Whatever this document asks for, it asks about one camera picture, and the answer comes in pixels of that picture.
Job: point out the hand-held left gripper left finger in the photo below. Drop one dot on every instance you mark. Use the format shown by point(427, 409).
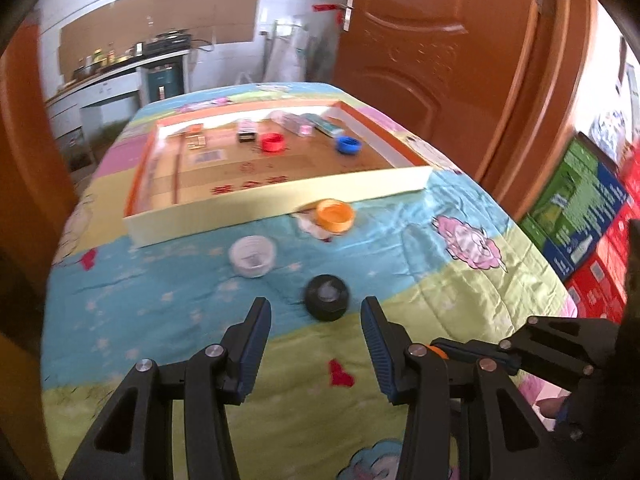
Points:
point(252, 345)

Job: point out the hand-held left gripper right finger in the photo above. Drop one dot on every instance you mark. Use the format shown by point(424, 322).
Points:
point(377, 347)

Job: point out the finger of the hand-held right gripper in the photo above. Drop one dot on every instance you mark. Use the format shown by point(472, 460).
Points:
point(560, 340)
point(465, 349)

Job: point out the black bottle cap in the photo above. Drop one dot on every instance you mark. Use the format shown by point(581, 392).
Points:
point(326, 300)

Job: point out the white bottle cap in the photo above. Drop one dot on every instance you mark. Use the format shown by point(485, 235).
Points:
point(252, 257)

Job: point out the orange-rimmed white box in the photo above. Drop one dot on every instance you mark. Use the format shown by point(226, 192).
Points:
point(250, 210)

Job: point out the orange bottle cap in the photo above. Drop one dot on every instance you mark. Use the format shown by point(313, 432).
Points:
point(335, 216)

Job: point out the red bottle cap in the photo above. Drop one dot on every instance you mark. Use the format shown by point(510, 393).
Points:
point(273, 142)

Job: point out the blue bottle cap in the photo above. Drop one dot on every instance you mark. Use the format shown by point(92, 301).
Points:
point(348, 146)

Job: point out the small black white box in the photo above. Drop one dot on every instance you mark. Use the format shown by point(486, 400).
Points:
point(246, 135)

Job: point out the clear plastic case pink end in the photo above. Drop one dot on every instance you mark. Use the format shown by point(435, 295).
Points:
point(292, 122)

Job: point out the teal packet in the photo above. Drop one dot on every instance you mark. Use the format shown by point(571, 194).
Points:
point(325, 124)

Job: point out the person's right hand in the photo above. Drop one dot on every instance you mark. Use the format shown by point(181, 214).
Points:
point(550, 407)

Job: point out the printed cartoon sheep blanket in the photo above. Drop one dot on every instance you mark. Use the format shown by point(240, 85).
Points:
point(200, 300)

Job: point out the red carton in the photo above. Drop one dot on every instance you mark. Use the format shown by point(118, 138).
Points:
point(600, 280)

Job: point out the green carton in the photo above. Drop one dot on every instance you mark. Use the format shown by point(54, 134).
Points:
point(575, 200)

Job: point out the brown cardboard liner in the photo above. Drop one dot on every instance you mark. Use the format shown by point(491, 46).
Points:
point(300, 165)

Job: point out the blue white package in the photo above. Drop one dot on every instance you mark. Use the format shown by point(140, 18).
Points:
point(607, 132)

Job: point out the brown wooden door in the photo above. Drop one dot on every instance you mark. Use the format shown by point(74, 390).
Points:
point(450, 60)

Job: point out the white plastic sack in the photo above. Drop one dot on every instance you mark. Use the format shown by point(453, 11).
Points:
point(295, 55)

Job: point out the kitchen counter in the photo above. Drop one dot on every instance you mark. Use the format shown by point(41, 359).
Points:
point(100, 90)

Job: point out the orange wooden door leaf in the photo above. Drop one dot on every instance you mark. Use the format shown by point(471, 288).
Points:
point(25, 135)

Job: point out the black gas stove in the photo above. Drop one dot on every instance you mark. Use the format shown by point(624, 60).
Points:
point(167, 44)

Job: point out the cardboard wall sheets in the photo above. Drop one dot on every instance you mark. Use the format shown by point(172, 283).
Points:
point(175, 10)

